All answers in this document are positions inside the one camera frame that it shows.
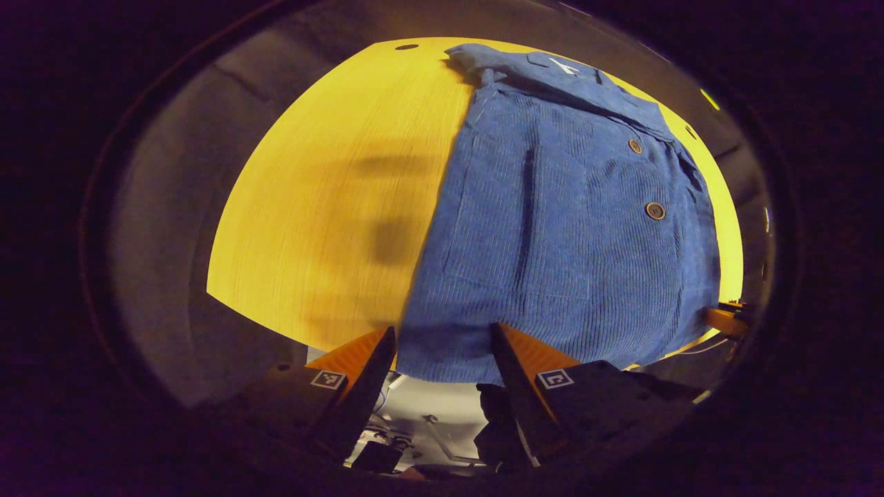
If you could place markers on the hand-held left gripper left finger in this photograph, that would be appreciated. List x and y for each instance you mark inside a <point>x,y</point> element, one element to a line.
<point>366,386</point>

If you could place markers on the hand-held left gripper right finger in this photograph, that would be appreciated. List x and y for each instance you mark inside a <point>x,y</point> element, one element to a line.
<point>514,386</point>

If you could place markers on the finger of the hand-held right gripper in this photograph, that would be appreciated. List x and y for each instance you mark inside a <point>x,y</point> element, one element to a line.
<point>725,322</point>

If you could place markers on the dark box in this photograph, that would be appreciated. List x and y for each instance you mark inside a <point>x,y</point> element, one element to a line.
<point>376,457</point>

